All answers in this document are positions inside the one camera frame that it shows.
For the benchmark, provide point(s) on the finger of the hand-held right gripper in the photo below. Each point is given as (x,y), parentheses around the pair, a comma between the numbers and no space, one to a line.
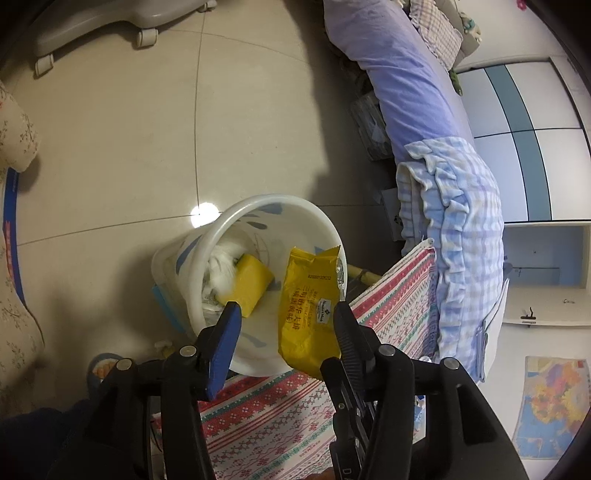
(330,371)
(347,330)

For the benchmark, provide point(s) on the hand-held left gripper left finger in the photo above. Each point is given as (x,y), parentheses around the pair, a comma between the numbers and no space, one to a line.
(226,350)

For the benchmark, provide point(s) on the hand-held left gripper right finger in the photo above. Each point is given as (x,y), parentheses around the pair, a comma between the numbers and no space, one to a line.
(387,371)

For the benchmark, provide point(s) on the yellow snack packet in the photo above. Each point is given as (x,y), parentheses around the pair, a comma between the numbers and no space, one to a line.
(307,314)

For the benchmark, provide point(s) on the white plastic bin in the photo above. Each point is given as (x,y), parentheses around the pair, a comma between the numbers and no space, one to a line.
(295,221)

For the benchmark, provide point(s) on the bamboo stick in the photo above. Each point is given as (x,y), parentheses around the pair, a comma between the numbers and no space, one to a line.
(364,275)

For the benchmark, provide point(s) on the striped patterned blanket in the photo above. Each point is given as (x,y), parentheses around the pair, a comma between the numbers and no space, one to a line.
(277,415)

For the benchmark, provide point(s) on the yellow folded wrapper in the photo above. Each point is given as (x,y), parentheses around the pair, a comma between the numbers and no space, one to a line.
(251,281)

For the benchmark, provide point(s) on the white crumpled tissue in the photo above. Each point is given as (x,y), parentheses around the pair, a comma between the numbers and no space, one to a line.
(224,272)

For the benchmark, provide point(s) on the blue slipper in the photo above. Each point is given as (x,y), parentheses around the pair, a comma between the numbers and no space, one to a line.
(104,368)

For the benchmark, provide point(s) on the blue plaid ruffled quilt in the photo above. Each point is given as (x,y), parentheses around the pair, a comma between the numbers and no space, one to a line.
(461,230)

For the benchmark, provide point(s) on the white shelf unit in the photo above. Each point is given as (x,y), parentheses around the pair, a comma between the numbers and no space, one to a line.
(545,277)

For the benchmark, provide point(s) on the clear plastic bags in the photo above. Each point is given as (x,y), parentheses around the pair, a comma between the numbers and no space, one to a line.
(369,124)

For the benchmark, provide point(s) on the person's dark trouser leg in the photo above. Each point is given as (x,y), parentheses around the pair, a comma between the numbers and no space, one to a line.
(37,438)

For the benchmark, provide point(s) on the blue printed strip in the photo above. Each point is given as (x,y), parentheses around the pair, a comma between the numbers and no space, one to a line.
(11,230)

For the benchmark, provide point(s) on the blue and white wardrobe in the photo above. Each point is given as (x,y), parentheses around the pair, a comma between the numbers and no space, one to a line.
(531,138)

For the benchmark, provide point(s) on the purple bed sheet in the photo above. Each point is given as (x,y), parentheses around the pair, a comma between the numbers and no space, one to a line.
(406,69)

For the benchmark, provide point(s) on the green plush toy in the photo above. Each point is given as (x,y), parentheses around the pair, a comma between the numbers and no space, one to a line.
(455,81)

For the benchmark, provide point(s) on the floral fabric cushion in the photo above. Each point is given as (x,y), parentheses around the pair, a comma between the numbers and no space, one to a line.
(14,138)

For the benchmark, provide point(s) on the plaid pillow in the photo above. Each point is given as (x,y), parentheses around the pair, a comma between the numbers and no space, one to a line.
(436,27)

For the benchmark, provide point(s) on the grey wheeled chair base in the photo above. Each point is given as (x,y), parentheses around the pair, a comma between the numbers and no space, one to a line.
(115,18)

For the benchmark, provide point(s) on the map wall poster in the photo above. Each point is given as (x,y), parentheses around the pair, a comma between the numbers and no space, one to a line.
(549,406)

